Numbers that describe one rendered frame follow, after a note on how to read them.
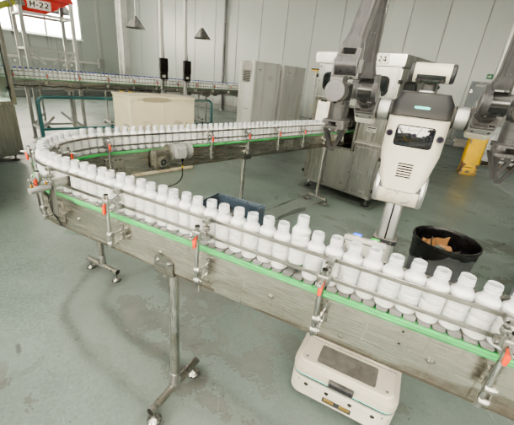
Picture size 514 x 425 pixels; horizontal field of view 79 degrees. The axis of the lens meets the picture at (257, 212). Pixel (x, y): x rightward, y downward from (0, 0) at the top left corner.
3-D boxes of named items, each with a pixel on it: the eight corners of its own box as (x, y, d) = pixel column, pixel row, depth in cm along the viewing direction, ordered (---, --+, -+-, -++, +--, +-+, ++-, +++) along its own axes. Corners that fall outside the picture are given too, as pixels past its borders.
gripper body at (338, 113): (321, 124, 96) (326, 99, 93) (329, 122, 104) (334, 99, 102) (342, 127, 93) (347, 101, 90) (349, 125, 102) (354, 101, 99)
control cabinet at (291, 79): (281, 143, 847) (291, 66, 771) (296, 147, 816) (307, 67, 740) (260, 145, 792) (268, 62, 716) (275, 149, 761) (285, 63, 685)
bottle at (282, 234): (281, 272, 104) (286, 228, 98) (266, 265, 108) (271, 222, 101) (291, 266, 109) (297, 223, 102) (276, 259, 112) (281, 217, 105)
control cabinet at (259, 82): (258, 146, 787) (265, 61, 711) (272, 150, 755) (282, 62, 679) (233, 148, 732) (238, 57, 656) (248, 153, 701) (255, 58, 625)
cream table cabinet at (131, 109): (175, 159, 595) (174, 94, 548) (194, 168, 556) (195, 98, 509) (117, 167, 521) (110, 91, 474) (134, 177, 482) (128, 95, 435)
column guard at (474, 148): (456, 173, 712) (473, 123, 668) (455, 169, 744) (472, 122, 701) (476, 176, 696) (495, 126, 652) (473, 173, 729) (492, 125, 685)
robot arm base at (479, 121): (476, 99, 123) (468, 127, 122) (483, 88, 115) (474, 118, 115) (503, 102, 119) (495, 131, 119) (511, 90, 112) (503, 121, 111)
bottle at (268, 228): (275, 256, 113) (280, 215, 106) (270, 265, 108) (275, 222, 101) (259, 253, 114) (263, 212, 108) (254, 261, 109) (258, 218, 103)
